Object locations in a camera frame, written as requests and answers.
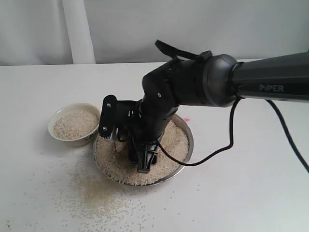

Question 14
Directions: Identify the rice heap in tray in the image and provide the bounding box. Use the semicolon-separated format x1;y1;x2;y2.
96;120;190;186

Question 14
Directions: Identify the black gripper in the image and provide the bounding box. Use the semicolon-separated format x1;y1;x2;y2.
129;96;179;174

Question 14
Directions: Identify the spilled rice on table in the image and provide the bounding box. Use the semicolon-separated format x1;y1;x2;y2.
36;149;203;232

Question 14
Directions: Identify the white vertical post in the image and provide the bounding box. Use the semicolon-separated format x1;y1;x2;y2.
62;0;96;64

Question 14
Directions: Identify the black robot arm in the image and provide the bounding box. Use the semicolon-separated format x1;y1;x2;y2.
131;52;309;173

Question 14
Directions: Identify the round steel tray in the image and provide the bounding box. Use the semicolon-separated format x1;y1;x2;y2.
92;113;194;186

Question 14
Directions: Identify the white ceramic bowl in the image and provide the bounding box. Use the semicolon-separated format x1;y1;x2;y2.
48;103;100;146

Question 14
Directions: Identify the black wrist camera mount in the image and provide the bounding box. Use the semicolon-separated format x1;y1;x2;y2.
98;95;141;142

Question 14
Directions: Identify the brown wooden cup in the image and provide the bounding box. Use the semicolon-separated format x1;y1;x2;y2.
114;127;133;158

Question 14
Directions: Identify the black cable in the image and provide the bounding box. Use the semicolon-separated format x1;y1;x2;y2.
154;40;309;174

